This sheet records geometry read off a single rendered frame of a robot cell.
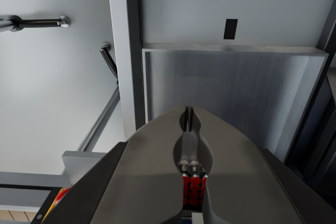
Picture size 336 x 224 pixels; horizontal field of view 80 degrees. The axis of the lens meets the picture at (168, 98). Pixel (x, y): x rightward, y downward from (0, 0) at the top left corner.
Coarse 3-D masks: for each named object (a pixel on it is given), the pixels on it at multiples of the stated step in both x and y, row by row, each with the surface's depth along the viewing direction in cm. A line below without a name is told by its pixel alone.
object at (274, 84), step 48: (144, 48) 29; (192, 48) 29; (240, 48) 30; (288, 48) 30; (144, 96) 33; (192, 96) 36; (240, 96) 35; (288, 96) 35; (192, 144) 41; (288, 144) 36
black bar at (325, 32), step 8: (328, 16) 28; (328, 24) 28; (328, 32) 28; (320, 40) 30; (328, 40) 28; (320, 48) 30; (328, 48) 29; (328, 56) 30; (328, 64) 30; (320, 80) 31; (312, 96) 33; (312, 104) 33; (304, 120) 35; (296, 136) 37; (288, 160) 40
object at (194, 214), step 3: (192, 213) 34; (195, 213) 34; (198, 213) 34; (201, 213) 34; (192, 216) 34; (195, 216) 34; (198, 216) 34; (201, 216) 34; (192, 219) 33; (195, 219) 33; (198, 219) 33; (201, 219) 33; (192, 222) 33; (195, 222) 33; (198, 222) 33; (201, 222) 33
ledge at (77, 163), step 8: (64, 152) 46; (72, 152) 46; (80, 152) 46; (88, 152) 47; (96, 152) 47; (104, 152) 47; (64, 160) 46; (72, 160) 46; (80, 160) 46; (88, 160) 46; (96, 160) 45; (72, 168) 47; (80, 168) 47; (88, 168) 47; (72, 176) 49; (80, 176) 48; (72, 184) 50
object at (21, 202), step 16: (0, 176) 53; (16, 176) 53; (32, 176) 53; (48, 176) 54; (64, 176) 54; (0, 192) 49; (16, 192) 49; (32, 192) 49; (48, 192) 49; (0, 208) 48; (16, 208) 47; (32, 208) 46; (48, 208) 45
